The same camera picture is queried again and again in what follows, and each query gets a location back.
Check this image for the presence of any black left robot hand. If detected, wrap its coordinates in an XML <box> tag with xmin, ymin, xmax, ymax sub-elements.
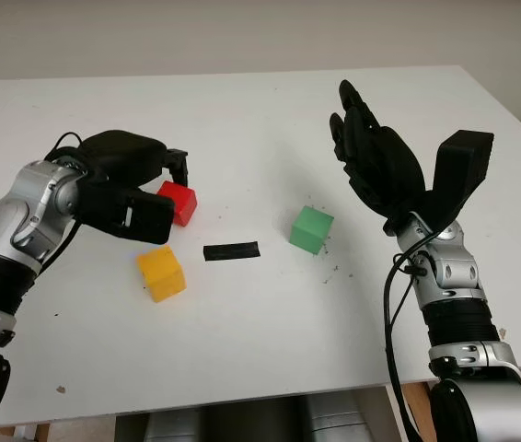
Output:
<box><xmin>77</xmin><ymin>130</ymin><xmax>191</xmax><ymax>197</ymax></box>

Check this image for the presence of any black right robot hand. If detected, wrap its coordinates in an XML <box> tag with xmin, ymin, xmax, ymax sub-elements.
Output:
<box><xmin>329</xmin><ymin>79</ymin><xmax>428</xmax><ymax>220</ymax></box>

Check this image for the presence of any red block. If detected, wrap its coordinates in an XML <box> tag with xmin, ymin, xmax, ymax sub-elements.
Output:
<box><xmin>156</xmin><ymin>180</ymin><xmax>198</xmax><ymax>227</ymax></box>

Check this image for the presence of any green block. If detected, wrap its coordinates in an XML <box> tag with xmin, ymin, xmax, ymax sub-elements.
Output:
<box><xmin>288</xmin><ymin>204</ymin><xmax>335</xmax><ymax>255</ymax></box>

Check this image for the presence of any yellow block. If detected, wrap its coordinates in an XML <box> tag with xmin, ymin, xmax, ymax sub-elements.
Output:
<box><xmin>136</xmin><ymin>245</ymin><xmax>188</xmax><ymax>304</ymax></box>

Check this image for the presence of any black tape strip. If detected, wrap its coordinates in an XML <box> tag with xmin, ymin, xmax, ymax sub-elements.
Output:
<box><xmin>203</xmin><ymin>239</ymin><xmax>261</xmax><ymax>263</ymax></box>

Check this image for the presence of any grey right robot leg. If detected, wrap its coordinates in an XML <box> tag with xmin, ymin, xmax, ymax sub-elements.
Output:
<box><xmin>305</xmin><ymin>394</ymin><xmax>377</xmax><ymax>442</ymax></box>

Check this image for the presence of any grey robot leg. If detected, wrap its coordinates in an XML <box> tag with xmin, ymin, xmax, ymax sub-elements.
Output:
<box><xmin>142</xmin><ymin>404</ymin><xmax>207</xmax><ymax>442</ymax></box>
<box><xmin>305</xmin><ymin>394</ymin><xmax>377</xmax><ymax>442</ymax></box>

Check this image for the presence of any grey left robot leg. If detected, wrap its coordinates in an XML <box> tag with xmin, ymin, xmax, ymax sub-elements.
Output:
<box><xmin>142</xmin><ymin>404</ymin><xmax>207</xmax><ymax>442</ymax></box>

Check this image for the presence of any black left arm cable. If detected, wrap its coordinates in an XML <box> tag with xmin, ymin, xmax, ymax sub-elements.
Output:
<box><xmin>44</xmin><ymin>132</ymin><xmax>83</xmax><ymax>163</ymax></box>

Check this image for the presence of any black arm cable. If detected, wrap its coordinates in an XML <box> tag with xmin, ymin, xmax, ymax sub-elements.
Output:
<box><xmin>44</xmin><ymin>132</ymin><xmax>83</xmax><ymax>163</ymax></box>
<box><xmin>381</xmin><ymin>228</ymin><xmax>437</xmax><ymax>442</ymax></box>

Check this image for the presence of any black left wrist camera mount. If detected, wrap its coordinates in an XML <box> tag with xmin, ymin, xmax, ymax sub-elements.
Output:
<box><xmin>75</xmin><ymin>180</ymin><xmax>177</xmax><ymax>246</ymax></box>

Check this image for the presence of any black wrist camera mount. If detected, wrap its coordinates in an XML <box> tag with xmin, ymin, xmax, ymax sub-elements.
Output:
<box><xmin>75</xmin><ymin>180</ymin><xmax>177</xmax><ymax>246</ymax></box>
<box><xmin>419</xmin><ymin>130</ymin><xmax>495</xmax><ymax>231</ymax></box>

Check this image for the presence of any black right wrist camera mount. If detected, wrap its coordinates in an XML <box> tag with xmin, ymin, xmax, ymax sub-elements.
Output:
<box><xmin>419</xmin><ymin>130</ymin><xmax>495</xmax><ymax>231</ymax></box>

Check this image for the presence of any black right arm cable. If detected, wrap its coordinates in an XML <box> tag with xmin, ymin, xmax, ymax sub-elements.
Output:
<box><xmin>381</xmin><ymin>228</ymin><xmax>437</xmax><ymax>442</ymax></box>

